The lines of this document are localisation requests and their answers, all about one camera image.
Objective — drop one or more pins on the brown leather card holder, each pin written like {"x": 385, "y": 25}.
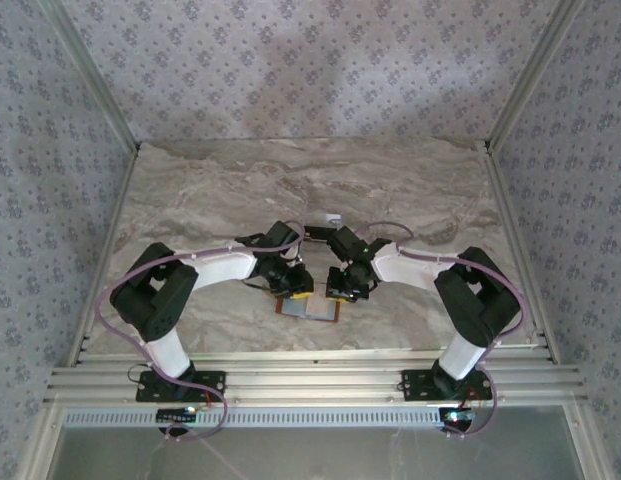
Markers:
{"x": 295, "y": 310}

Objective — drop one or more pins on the beige credit card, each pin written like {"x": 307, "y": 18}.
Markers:
{"x": 321, "y": 307}

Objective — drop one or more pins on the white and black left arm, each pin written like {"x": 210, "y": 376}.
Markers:
{"x": 215, "y": 267}

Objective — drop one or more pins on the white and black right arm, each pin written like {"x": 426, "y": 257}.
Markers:
{"x": 410, "y": 265}

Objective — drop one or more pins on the grey metal sheet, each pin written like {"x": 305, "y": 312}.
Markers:
{"x": 340, "y": 455}

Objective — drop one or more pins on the small circuit board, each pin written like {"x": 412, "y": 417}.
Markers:
{"x": 175, "y": 415}
{"x": 457, "y": 416}

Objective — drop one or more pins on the floral fabric backdrop panel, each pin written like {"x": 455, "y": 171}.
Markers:
{"x": 590, "y": 200}
{"x": 30, "y": 200}
{"x": 310, "y": 75}

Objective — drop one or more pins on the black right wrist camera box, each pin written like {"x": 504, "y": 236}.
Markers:
{"x": 346, "y": 242}

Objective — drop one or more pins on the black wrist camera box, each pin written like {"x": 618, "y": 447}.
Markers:
{"x": 284, "y": 235}
{"x": 346, "y": 242}

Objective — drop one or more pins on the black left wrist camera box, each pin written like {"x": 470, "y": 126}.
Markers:
{"x": 284, "y": 235}

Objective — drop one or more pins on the wide aluminium mounting rail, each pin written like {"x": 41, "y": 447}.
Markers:
{"x": 315, "y": 380}

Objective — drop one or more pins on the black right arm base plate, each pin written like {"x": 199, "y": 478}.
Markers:
{"x": 415, "y": 382}

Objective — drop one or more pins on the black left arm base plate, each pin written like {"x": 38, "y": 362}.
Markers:
{"x": 210, "y": 382}

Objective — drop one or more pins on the aluminium table side rail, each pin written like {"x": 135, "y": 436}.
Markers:
{"x": 115, "y": 220}
{"x": 510, "y": 220}

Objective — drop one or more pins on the aluminium frame post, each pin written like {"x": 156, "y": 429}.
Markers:
{"x": 532, "y": 80}
{"x": 97, "y": 80}

